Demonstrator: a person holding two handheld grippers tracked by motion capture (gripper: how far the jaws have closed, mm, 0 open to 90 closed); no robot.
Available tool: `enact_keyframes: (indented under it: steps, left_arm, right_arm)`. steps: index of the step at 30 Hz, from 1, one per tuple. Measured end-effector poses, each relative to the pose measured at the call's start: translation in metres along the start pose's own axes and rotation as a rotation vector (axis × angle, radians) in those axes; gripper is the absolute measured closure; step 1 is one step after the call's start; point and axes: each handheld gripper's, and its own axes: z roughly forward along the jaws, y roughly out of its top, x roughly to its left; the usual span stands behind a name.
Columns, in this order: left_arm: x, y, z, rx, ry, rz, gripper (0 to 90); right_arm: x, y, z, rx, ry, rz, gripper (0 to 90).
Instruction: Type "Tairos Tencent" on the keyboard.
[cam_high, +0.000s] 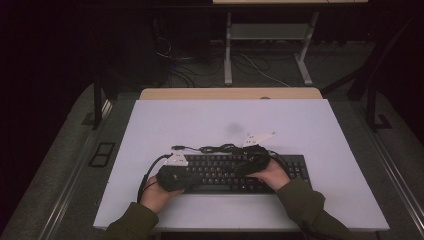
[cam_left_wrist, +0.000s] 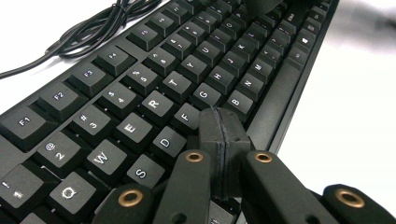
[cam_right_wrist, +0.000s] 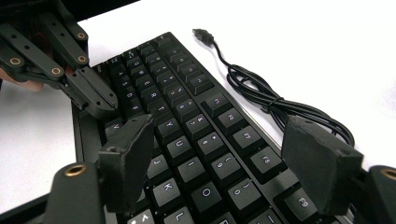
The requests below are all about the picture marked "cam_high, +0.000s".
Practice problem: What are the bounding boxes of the person's left hand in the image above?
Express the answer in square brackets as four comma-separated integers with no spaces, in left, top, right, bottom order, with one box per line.
[140,184,185,214]

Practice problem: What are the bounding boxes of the white metal frame desk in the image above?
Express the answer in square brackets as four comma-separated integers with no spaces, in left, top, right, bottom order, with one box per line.
[212,0,369,87]

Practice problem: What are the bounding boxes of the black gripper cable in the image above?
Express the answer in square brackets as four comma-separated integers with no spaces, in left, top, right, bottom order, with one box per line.
[136,153,174,204]

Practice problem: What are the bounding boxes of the person's right hand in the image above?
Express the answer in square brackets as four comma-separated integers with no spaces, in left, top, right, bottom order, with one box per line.
[246,158,292,192]

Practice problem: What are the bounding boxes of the black floor cables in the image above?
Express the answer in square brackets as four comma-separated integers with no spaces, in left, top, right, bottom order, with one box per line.
[154,36,224,88]

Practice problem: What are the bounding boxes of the metal floor rail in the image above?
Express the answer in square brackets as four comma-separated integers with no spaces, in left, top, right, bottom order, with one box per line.
[364,129,424,231]
[39,99,113,240]

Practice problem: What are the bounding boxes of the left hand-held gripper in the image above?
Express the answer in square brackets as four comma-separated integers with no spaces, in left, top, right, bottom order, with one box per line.
[155,149,203,193]

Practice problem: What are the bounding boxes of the black metal stand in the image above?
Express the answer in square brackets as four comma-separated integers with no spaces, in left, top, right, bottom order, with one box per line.
[320,13,424,134]

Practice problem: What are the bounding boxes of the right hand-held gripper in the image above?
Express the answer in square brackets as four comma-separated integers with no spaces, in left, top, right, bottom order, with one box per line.
[233,130,278,178]

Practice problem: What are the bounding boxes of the white floor cable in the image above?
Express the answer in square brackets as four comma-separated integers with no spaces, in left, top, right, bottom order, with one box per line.
[239,53,292,88]

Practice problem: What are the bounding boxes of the black keyboard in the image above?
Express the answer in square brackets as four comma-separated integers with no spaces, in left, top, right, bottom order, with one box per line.
[181,153,313,195]

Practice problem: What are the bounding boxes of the black keyboard cable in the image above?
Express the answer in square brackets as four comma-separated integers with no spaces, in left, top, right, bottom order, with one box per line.
[170,143,288,168]

